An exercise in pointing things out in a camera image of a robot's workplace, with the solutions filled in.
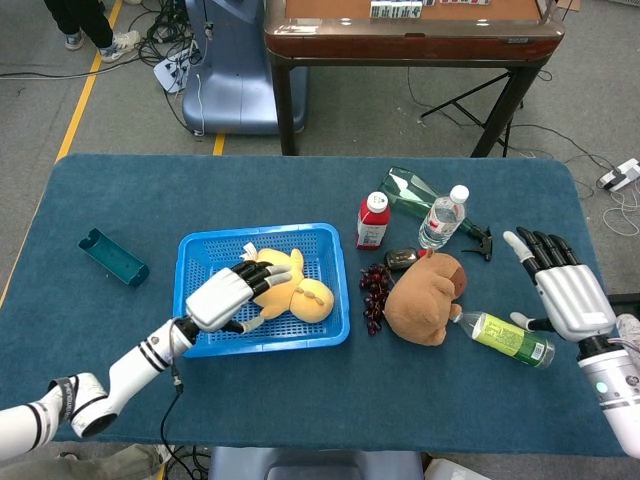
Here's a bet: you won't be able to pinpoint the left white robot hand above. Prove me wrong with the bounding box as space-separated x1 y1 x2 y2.
184 259 293 335

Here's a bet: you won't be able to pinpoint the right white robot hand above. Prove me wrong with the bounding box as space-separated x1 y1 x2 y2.
502 226 617 344

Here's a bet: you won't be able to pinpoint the yellow plush duck toy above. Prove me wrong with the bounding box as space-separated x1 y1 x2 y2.
241 242 335 323

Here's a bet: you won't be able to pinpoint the dark red grape bunch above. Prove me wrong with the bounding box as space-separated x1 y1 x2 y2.
358 263 395 337

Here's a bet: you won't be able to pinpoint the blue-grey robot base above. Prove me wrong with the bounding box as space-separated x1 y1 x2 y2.
181 0 309 136

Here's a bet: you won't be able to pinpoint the blue plastic mesh basket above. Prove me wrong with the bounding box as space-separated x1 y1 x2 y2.
172 222 351 359

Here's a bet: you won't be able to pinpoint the clear bottle green label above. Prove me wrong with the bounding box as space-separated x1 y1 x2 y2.
452 310 556 370

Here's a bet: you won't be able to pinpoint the teal rectangular box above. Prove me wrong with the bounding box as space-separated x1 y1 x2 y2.
77 228 151 288

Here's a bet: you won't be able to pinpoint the blue table cloth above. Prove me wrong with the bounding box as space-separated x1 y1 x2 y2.
0 152 640 459

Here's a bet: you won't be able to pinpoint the white power strip grey plug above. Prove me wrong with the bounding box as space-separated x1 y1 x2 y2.
597 157 640 193

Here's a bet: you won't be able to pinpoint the clear water bottle red label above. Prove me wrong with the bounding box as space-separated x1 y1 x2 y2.
417 184 471 251

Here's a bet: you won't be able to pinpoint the brown capybara plush toy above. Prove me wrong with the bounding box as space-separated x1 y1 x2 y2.
383 249 468 347

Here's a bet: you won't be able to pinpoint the red juice bottle white cap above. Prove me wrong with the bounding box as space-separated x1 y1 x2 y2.
355 191 392 251

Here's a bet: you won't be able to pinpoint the small black case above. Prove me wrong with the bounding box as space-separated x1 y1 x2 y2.
383 247 419 274

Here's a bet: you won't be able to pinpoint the grey-blue robot torso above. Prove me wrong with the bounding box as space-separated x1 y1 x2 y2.
207 446 426 480

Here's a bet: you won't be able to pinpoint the green spray bottle black trigger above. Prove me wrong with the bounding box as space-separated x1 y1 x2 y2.
378 166 494 262

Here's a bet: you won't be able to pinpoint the white power strip with plugs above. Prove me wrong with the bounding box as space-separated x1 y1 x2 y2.
152 48 195 95

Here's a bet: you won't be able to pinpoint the brown mahjong table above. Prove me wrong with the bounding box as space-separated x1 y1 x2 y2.
263 0 566 158

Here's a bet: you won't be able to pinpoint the person legs with sneakers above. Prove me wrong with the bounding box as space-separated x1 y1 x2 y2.
42 0 142 64

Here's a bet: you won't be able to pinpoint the row of mahjong tiles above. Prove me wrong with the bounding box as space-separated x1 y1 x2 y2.
369 0 424 20

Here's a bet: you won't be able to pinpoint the white floor cable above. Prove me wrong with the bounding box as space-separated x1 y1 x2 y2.
602 188 640 239

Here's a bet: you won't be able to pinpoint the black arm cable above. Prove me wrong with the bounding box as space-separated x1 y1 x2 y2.
158 319 204 480

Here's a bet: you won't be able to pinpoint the black floor cable bundle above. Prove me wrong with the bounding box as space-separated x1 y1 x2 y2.
135 0 202 69

